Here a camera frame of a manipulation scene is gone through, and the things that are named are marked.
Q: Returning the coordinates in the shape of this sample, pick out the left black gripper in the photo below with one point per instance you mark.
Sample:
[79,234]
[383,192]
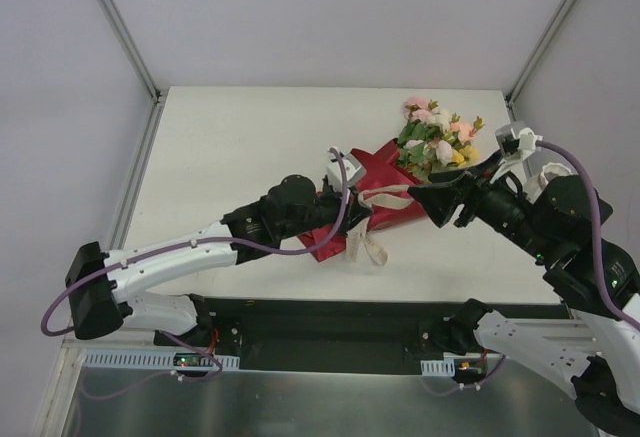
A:
[347,205]

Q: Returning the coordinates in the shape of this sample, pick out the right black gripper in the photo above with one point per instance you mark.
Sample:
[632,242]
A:
[466,202]

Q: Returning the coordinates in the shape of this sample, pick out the cream ribbon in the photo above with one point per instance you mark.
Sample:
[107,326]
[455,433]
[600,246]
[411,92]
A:
[389,198]

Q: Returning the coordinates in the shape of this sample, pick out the red wrapping paper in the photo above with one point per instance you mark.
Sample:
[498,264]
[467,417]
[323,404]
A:
[381,171]

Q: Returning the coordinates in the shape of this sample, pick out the artificial flower bouquet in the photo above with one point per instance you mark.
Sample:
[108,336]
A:
[435,140]

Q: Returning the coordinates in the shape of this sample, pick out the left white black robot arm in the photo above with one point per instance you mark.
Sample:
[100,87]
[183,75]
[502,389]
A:
[110,290]

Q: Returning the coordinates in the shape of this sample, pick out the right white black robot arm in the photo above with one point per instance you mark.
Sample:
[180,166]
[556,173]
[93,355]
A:
[583,269]

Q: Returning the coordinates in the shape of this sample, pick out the white ribbed vase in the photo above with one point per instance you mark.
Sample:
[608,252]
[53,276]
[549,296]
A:
[537,183]

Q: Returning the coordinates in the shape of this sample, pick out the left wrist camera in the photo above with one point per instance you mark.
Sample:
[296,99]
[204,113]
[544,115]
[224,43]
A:
[343,169]

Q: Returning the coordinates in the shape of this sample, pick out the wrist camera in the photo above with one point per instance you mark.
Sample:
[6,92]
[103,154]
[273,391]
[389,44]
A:
[517,141]
[343,169]

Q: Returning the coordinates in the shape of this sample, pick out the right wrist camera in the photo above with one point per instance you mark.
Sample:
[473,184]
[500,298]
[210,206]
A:
[517,141]

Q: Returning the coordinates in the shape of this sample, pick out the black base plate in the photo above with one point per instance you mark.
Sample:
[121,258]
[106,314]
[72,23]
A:
[378,338]

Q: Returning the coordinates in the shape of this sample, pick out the right white cable duct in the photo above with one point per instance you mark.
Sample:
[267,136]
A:
[438,368]

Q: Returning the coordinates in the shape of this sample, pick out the white cable duct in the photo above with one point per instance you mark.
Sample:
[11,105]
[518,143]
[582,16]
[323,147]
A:
[158,360]
[438,368]

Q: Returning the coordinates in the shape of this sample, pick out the left aluminium frame post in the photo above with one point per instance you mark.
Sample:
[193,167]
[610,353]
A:
[130,49]

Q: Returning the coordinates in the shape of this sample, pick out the aluminium frame post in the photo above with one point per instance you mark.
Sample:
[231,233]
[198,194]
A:
[542,46]
[130,49]

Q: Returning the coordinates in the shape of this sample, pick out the right aluminium frame post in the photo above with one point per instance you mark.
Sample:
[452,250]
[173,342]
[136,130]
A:
[542,46]

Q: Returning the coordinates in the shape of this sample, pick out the left white cable duct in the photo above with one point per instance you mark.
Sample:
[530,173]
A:
[158,360]

